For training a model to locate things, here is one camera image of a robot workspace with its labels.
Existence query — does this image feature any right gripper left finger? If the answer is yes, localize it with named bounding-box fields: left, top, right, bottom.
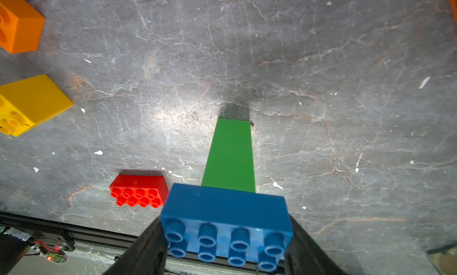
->
left=104, top=218, right=168, bottom=275

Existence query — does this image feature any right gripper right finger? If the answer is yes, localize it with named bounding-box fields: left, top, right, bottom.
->
left=284, top=215, right=347, bottom=275

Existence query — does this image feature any dark blue lego brick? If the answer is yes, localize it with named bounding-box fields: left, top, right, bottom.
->
left=160, top=184, right=294, bottom=272

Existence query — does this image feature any green tall lego brick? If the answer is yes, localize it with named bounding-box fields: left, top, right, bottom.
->
left=201, top=118, right=256, bottom=192

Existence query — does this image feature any red flat lego brick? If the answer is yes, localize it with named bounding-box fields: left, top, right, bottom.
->
left=109, top=175, right=169, bottom=208

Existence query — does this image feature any yellow square lego brick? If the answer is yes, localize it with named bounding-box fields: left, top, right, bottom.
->
left=1, top=75, right=73, bottom=137

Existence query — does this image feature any orange long lego brick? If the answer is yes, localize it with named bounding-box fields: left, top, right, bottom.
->
left=1, top=0, right=45, bottom=54

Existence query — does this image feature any orange round lego piece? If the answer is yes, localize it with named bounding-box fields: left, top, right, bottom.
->
left=449, top=0, right=457, bottom=22

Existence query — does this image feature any small glass jar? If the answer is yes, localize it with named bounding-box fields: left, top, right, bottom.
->
left=427, top=244, right=457, bottom=275

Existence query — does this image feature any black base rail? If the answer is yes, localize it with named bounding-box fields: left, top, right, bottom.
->
left=0, top=210, right=286, bottom=269

